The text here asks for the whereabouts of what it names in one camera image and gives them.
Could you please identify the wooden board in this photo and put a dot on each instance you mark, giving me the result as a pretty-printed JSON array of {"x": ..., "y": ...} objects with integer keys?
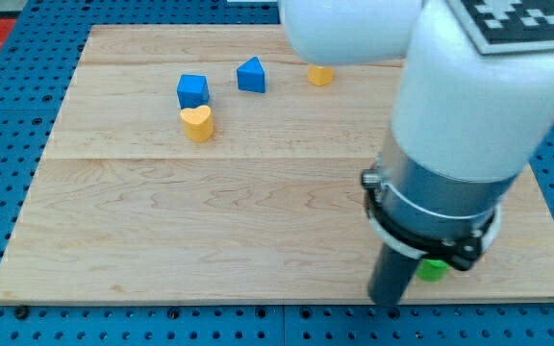
[{"x": 126, "y": 210}]

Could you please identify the blue cube block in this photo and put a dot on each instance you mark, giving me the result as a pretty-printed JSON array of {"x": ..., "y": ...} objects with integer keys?
[{"x": 192, "y": 91}]

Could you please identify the green block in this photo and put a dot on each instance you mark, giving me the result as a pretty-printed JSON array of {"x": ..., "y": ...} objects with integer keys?
[{"x": 432, "y": 270}]

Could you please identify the black white fiducial marker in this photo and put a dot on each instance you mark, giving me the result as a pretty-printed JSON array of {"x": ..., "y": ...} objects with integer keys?
[{"x": 506, "y": 26}]

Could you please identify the yellow hexagon block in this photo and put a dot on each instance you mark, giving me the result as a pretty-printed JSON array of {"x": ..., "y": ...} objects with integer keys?
[{"x": 320, "y": 75}]

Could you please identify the blue triangular prism block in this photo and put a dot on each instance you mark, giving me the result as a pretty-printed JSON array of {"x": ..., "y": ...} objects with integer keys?
[{"x": 251, "y": 76}]

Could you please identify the yellow heart block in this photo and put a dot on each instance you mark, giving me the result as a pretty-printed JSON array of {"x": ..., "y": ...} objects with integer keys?
[{"x": 198, "y": 123}]

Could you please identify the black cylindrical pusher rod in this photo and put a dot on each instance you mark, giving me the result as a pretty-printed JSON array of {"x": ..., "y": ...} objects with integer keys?
[{"x": 390, "y": 277}]

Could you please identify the silver flange with black clamp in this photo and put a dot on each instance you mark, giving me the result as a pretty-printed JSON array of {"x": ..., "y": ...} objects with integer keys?
[{"x": 421, "y": 214}]

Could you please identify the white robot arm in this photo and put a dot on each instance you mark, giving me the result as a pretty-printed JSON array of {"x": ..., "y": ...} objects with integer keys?
[{"x": 475, "y": 102}]

